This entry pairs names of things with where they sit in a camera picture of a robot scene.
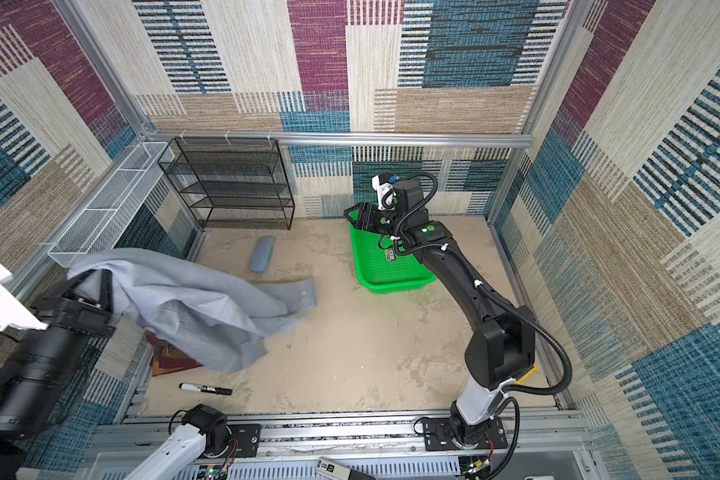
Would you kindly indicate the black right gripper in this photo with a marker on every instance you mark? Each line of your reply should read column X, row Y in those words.
column 364, row 209

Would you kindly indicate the white wire mesh basket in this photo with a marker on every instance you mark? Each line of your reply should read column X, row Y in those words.
column 106, row 216

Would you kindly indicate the grey long sleeve shirt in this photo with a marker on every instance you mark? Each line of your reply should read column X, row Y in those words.
column 219, row 320

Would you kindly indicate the blue fabric glasses case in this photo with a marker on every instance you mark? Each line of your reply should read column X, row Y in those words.
column 262, row 254

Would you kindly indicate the green plastic basket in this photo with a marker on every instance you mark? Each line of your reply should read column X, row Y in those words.
column 377, row 267

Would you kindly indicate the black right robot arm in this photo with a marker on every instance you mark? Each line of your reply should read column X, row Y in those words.
column 501, row 350

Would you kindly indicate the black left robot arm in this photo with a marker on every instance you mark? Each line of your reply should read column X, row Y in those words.
column 38, row 372

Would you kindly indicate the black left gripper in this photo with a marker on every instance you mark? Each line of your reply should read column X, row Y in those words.
column 62, row 308

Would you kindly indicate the black wire mesh shelf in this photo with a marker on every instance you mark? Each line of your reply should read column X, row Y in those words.
column 231, row 183

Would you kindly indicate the maroon folded shirt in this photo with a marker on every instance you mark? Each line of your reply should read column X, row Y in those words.
column 166, row 358

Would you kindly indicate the black marker pen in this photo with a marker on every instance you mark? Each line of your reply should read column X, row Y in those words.
column 206, row 389

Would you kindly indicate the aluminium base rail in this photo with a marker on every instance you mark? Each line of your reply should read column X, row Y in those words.
column 552, row 444

